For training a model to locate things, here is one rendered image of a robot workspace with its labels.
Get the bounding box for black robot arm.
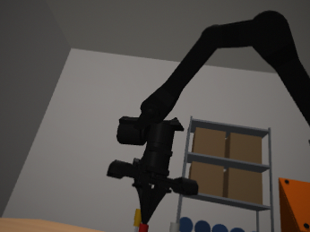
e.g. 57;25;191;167
116;11;310;149

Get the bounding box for green circuit board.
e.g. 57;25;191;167
133;209;180;232

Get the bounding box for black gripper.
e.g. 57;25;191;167
107;142;198;224

